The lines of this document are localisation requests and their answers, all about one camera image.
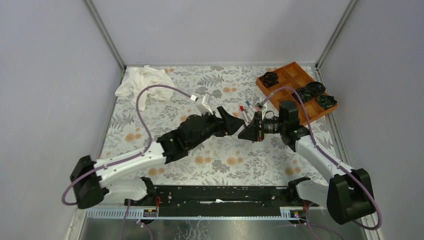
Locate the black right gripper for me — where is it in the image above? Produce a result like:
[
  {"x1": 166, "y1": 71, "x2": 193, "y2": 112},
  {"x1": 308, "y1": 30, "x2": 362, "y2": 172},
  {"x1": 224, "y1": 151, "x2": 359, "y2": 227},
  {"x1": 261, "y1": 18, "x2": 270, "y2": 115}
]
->
[{"x1": 238, "y1": 111, "x2": 286, "y2": 142}]

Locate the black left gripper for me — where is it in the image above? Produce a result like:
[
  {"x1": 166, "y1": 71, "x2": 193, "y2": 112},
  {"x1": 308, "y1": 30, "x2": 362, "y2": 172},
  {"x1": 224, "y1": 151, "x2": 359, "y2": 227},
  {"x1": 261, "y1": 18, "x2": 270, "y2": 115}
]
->
[{"x1": 188, "y1": 106, "x2": 244, "y2": 151}]

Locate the white pen blue tip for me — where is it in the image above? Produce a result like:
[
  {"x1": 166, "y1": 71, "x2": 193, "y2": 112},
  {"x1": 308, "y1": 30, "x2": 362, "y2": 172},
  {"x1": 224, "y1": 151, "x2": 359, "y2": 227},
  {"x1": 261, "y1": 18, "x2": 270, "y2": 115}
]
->
[{"x1": 245, "y1": 101, "x2": 255, "y2": 112}]

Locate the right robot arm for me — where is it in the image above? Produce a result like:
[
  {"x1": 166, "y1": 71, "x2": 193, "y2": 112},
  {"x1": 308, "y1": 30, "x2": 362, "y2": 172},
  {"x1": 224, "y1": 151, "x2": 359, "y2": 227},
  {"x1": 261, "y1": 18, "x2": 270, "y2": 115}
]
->
[{"x1": 238, "y1": 100, "x2": 379, "y2": 225}]

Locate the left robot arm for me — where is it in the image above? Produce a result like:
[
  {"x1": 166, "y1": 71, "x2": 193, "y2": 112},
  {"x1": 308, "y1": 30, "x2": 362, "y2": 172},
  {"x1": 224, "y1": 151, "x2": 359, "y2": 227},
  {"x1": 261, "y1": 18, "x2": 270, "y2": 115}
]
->
[{"x1": 68, "y1": 106, "x2": 245, "y2": 209}]

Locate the floral patterned mat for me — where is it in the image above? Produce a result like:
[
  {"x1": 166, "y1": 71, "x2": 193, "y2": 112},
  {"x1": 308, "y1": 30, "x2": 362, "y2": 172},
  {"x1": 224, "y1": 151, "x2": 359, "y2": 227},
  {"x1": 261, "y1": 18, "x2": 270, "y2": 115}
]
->
[{"x1": 100, "y1": 66, "x2": 326, "y2": 186}]

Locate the orange compartment tray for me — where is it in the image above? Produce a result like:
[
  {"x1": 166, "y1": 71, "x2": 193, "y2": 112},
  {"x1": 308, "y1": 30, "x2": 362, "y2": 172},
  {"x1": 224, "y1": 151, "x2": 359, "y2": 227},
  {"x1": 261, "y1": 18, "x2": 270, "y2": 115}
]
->
[{"x1": 255, "y1": 62, "x2": 338, "y2": 126}]

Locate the white crumpled cloth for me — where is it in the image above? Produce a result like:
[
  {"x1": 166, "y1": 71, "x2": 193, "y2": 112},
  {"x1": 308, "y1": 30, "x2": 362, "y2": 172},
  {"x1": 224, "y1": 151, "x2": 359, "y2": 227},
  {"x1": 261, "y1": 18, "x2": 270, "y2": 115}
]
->
[{"x1": 115, "y1": 66, "x2": 175, "y2": 111}]

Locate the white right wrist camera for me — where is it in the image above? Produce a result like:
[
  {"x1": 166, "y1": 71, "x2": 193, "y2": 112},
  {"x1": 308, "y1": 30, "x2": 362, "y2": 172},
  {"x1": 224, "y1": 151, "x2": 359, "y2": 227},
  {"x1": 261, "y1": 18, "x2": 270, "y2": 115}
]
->
[{"x1": 253, "y1": 100, "x2": 268, "y2": 115}]

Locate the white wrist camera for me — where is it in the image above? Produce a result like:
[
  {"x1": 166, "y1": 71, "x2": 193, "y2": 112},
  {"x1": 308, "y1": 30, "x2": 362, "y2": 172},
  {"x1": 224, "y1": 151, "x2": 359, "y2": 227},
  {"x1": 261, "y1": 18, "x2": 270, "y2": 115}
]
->
[
  {"x1": 253, "y1": 100, "x2": 268, "y2": 115},
  {"x1": 190, "y1": 92, "x2": 214, "y2": 116}
]

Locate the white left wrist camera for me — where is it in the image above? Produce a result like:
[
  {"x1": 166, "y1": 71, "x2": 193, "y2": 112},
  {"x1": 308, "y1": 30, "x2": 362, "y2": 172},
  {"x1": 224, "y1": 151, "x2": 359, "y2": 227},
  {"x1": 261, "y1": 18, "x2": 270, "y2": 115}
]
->
[{"x1": 190, "y1": 92, "x2": 214, "y2": 116}]

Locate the black green cable coil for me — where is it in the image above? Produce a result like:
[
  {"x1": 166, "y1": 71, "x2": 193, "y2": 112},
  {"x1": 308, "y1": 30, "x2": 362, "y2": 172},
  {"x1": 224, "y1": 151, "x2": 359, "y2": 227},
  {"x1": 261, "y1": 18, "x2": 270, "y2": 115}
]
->
[{"x1": 315, "y1": 93, "x2": 338, "y2": 110}]

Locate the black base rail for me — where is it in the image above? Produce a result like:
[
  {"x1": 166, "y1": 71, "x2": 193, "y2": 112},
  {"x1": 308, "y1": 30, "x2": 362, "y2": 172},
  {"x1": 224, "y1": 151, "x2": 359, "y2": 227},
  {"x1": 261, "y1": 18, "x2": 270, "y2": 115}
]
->
[{"x1": 124, "y1": 185, "x2": 305, "y2": 217}]

